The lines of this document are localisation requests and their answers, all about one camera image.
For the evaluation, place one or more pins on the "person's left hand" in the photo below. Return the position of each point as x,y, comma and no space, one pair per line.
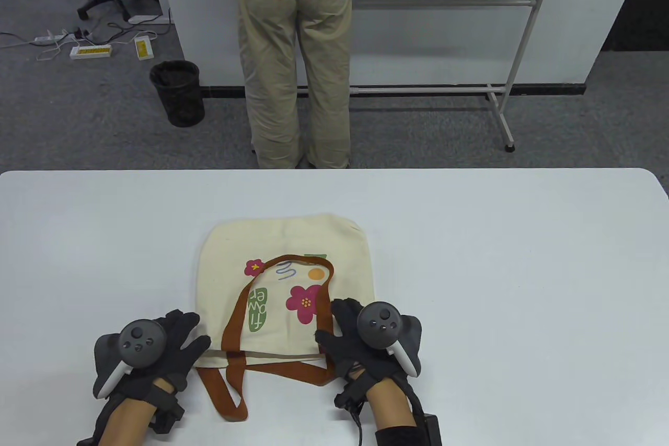
180,333

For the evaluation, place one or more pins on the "person's right hand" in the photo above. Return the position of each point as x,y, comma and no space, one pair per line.
342,341

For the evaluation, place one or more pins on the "cream floral canvas bag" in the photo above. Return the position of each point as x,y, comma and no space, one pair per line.
287,242

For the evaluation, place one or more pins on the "person's right forearm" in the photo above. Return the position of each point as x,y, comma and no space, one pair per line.
389,404

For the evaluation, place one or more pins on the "person's left forearm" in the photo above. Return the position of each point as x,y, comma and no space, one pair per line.
123,422

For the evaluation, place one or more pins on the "grey white hand controller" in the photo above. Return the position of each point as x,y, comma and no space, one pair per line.
141,344
379,323

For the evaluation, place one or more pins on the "black mesh waste bin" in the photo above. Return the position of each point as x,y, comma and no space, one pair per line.
177,95

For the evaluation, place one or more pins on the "short yellow label power strip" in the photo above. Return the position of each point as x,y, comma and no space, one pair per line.
143,47

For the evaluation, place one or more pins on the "long yellow label power strip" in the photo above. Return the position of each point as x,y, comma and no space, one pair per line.
91,52

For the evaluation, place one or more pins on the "plain white power strip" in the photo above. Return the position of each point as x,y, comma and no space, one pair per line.
49,39
146,19

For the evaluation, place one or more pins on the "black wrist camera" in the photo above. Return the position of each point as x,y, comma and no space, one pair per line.
167,409
431,430

